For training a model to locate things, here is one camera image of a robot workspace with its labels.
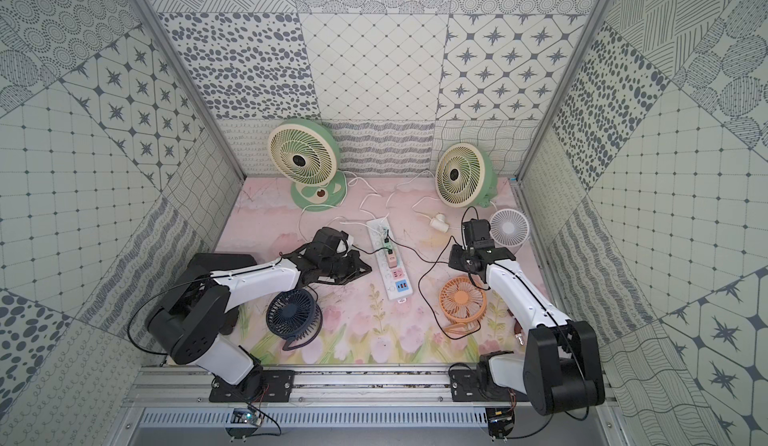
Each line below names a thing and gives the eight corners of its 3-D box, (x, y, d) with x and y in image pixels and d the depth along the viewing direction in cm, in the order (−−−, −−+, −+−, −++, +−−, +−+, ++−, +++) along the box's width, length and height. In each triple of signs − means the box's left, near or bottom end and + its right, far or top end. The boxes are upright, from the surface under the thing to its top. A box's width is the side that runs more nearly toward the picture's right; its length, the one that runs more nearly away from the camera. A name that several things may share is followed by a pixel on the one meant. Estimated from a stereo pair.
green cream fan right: (462, 223, 108) (473, 186, 92) (426, 184, 120) (431, 145, 105) (490, 208, 112) (505, 170, 97) (452, 172, 125) (461, 133, 109)
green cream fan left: (286, 210, 112) (254, 141, 86) (292, 190, 119) (264, 120, 93) (343, 210, 112) (328, 141, 86) (346, 190, 119) (333, 120, 93)
